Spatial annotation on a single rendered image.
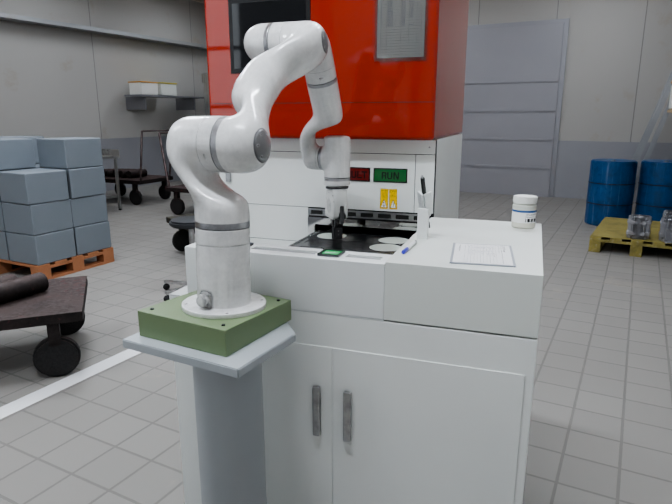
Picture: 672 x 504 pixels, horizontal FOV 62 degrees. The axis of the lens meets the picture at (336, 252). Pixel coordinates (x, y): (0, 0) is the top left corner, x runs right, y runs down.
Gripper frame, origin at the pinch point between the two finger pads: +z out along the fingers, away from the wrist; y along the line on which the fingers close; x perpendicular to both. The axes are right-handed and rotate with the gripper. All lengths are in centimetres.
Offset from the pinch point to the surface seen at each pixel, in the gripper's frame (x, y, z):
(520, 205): 48, 31, -11
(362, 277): -11, 51, 0
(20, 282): -127, -151, 48
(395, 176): 21.6, -2.2, -17.7
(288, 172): -9.6, -26.6, -17.8
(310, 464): -22, 43, 54
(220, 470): -47, 55, 42
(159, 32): -21, -993, -192
